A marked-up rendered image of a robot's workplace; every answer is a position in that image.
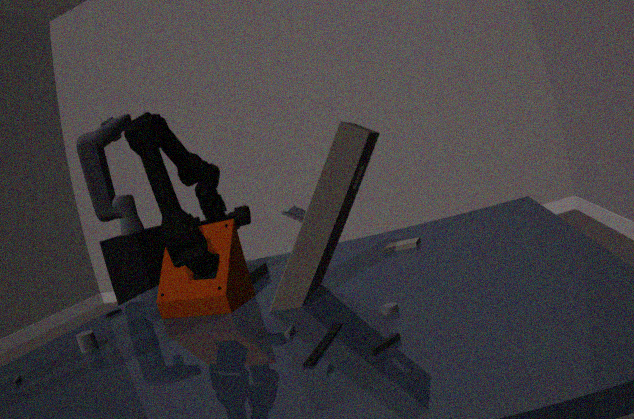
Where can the beige service panel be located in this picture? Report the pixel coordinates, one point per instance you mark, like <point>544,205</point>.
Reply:
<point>326,215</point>

